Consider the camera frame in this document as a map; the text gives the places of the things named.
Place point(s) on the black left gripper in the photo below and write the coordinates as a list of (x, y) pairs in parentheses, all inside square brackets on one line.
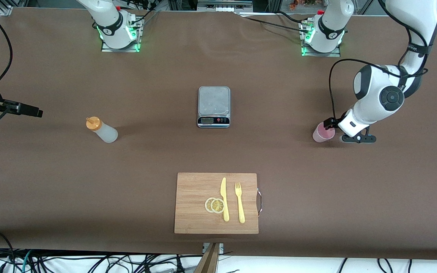
[(331, 122)]

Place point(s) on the pink plastic cup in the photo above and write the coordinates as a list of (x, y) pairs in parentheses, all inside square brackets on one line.
[(319, 134)]

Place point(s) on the translucent squeeze bottle orange cap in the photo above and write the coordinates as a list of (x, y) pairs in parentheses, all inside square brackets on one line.
[(106, 132)]

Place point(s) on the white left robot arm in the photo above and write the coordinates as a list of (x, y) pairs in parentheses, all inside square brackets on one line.
[(366, 110)]

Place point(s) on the brown table cover sheet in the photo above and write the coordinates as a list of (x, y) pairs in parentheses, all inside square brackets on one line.
[(317, 189)]

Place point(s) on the silver digital kitchen scale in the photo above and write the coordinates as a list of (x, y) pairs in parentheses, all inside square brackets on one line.
[(214, 100)]

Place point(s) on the yellow plastic fork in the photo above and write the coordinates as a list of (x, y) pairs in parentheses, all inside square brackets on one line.
[(241, 208)]

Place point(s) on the yellow plastic knife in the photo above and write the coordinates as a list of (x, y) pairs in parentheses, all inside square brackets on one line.
[(223, 189)]

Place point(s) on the small orange object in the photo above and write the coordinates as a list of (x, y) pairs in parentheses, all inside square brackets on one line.
[(293, 4)]

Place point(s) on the lemon slice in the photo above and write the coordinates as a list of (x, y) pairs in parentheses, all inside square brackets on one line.
[(207, 205), (217, 206)]

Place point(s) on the wooden cutting board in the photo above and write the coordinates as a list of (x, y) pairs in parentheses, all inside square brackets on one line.
[(195, 189)]

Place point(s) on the white power strip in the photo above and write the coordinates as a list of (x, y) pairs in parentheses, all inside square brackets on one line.
[(224, 8)]

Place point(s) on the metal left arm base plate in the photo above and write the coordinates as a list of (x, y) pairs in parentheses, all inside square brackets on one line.
[(321, 54)]

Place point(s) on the aluminium frame corner bracket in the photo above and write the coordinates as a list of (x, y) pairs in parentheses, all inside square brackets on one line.
[(5, 8)]

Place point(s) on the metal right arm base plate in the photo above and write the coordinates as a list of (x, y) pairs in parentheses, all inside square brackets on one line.
[(120, 50)]

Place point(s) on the small metal bracket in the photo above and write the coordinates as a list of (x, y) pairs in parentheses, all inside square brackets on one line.
[(221, 248)]

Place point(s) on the wooden post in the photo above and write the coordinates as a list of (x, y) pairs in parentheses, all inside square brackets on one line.
[(210, 261)]

